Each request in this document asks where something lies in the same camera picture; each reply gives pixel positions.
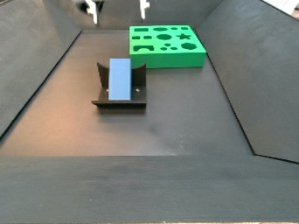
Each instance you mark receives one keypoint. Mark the silver green gripper finger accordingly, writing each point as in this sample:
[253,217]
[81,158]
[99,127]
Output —
[144,6]

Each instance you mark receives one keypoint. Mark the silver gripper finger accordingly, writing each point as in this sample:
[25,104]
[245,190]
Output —
[92,10]

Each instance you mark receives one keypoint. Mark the blue rectangular block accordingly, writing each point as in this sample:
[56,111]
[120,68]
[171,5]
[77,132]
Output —
[119,80]

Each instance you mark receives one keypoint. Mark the green foam shape board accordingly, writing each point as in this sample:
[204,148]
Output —
[164,46]

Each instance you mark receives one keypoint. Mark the black curved fixture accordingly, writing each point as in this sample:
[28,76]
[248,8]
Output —
[137,100]

